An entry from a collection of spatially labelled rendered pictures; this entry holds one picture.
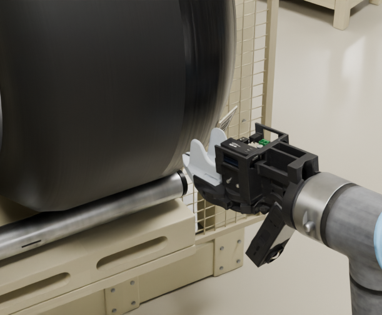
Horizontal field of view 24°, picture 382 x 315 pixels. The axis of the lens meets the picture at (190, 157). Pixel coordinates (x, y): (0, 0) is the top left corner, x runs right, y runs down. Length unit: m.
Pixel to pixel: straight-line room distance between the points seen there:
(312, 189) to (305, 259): 1.65
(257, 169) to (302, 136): 2.11
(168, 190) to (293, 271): 1.27
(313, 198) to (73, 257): 0.46
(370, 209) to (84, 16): 0.37
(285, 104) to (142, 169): 2.15
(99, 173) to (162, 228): 0.25
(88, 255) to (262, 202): 0.36
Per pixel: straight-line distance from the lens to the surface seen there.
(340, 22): 3.84
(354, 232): 0.95
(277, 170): 1.02
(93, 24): 1.02
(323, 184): 0.99
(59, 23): 1.01
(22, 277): 1.30
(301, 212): 0.99
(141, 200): 1.34
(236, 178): 1.05
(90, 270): 1.35
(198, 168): 1.12
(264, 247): 1.09
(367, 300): 0.99
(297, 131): 3.16
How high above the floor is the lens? 1.73
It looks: 35 degrees down
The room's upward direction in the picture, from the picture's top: straight up
